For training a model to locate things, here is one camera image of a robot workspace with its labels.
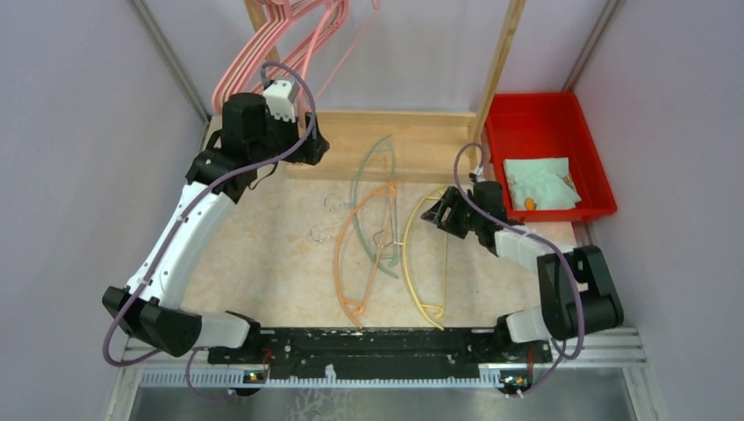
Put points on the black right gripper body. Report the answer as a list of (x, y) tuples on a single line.
[(476, 218)]

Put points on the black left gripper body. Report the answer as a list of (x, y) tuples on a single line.
[(281, 135)]

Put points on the large pink plastic hanger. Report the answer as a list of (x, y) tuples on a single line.
[(238, 64)]

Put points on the thin pink wire hanger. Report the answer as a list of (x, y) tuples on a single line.
[(376, 6)]

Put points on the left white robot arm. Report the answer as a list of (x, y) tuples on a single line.
[(149, 307)]

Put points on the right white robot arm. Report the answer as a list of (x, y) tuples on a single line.
[(576, 289)]

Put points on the wooden hanger rack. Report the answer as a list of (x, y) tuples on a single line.
[(410, 146)]

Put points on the pale green cloth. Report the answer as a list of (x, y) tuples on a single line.
[(547, 181)]

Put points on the red plastic bin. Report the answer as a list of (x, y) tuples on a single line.
[(522, 126)]

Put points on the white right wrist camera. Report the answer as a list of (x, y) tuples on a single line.
[(478, 175)]

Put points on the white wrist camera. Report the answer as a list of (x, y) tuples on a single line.
[(281, 98), (478, 175)]

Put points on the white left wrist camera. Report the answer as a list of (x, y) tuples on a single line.
[(281, 98)]

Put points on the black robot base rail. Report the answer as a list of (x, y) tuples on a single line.
[(327, 358)]

